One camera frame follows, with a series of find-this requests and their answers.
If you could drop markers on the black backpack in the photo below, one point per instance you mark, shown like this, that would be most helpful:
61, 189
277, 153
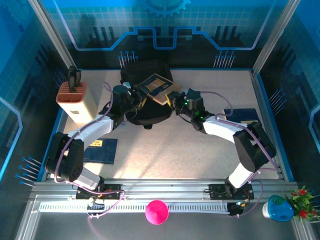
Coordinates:
152, 115

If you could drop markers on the brown and dark cover book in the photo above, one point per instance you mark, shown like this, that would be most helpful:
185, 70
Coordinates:
157, 86

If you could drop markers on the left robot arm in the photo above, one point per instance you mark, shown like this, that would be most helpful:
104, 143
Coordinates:
95, 128

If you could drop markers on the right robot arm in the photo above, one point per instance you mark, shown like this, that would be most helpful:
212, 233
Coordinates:
220, 128

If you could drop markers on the cream holder with orange top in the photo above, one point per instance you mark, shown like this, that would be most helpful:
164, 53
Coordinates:
80, 107

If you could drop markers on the blue book with yellow label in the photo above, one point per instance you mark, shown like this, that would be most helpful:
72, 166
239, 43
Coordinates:
107, 152

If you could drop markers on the plain dark blue book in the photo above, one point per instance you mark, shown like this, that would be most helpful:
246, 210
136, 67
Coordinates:
242, 115

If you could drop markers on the black scissors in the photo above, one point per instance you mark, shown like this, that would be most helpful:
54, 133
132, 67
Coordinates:
72, 80

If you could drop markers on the small black control box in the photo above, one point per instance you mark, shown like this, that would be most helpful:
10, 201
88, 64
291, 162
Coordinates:
237, 207
96, 207

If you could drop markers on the pink plastic cone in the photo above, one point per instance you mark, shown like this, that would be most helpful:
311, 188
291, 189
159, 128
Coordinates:
157, 211

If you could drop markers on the blue and white jar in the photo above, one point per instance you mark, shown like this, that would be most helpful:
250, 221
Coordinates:
278, 210

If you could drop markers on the artificial plant with red flowers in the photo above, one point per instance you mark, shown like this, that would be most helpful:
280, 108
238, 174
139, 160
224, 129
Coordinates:
302, 202

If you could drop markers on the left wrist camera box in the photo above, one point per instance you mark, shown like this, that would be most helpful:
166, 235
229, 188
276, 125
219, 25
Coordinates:
127, 85

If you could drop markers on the aluminium table side rail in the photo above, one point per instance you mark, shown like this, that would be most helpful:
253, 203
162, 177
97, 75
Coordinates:
261, 100

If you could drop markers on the aluminium cross rail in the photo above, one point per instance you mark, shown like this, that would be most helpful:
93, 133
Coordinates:
162, 187

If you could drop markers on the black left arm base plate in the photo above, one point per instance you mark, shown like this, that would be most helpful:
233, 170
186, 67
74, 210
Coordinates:
112, 191

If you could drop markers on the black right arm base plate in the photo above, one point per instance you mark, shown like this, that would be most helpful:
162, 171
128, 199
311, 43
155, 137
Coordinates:
217, 191

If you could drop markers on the aluminium frame post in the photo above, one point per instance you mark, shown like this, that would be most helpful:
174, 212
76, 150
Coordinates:
276, 32
53, 32

